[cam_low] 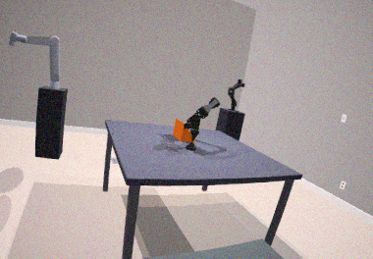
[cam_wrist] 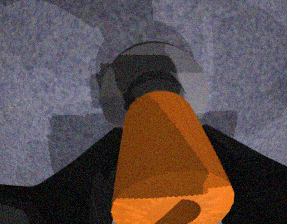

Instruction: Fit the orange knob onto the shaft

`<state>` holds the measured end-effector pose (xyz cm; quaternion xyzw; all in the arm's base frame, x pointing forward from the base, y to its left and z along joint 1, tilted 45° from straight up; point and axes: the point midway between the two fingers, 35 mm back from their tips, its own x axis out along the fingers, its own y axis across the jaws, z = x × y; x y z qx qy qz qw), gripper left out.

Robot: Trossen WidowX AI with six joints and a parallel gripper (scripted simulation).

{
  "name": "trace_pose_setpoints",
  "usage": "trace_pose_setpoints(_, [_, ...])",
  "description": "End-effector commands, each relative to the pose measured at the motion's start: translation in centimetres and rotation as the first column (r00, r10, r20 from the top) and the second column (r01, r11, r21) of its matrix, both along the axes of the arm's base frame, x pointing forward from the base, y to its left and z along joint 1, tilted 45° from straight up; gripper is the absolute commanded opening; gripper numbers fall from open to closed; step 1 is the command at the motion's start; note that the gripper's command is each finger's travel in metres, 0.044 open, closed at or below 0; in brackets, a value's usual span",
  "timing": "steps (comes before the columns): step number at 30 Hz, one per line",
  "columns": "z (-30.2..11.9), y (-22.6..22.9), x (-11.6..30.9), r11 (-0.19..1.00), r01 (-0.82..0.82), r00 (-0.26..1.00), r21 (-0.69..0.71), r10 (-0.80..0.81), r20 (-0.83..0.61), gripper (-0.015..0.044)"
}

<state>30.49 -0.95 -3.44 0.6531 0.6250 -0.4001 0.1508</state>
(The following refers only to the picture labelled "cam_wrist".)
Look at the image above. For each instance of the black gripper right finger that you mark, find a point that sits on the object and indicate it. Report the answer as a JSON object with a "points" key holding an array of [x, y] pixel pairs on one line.
{"points": [[259, 183]]}

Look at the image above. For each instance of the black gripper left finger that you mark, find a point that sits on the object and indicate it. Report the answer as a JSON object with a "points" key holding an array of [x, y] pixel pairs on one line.
{"points": [[79, 194]]}

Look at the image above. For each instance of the orange knob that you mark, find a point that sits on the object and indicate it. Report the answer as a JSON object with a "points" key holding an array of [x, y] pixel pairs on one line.
{"points": [[168, 171]]}

